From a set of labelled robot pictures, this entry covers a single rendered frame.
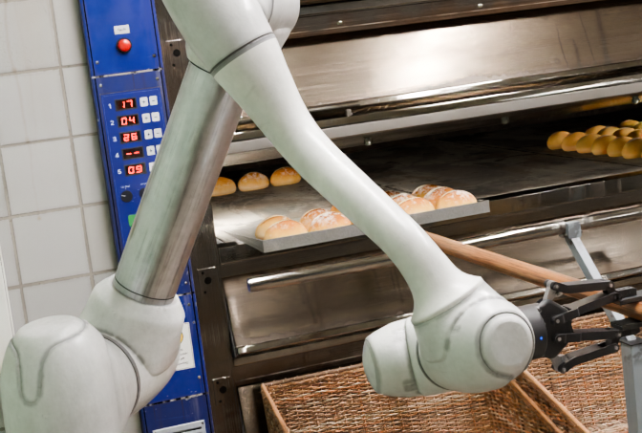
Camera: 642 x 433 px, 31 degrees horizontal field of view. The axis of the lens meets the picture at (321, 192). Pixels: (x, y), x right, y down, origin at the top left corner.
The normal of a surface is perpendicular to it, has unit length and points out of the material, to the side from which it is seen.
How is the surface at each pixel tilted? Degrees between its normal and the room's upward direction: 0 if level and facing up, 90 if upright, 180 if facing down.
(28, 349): 61
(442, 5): 90
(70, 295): 90
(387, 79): 70
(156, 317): 75
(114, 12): 90
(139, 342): 87
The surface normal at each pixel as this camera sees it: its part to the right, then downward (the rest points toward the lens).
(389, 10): 0.30, 0.10
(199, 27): -0.43, 0.25
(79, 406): 0.56, -0.01
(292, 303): 0.24, -0.25
